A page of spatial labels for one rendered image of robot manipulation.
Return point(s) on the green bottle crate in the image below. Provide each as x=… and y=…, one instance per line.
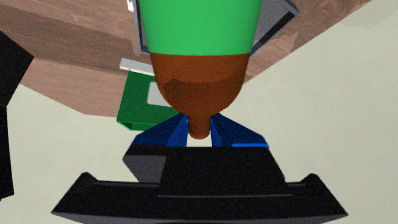
x=142, y=102

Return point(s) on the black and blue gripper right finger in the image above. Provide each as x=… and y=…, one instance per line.
x=233, y=134

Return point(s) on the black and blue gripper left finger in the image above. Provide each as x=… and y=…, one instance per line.
x=166, y=133

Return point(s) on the green and brown bottle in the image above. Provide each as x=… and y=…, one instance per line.
x=200, y=51

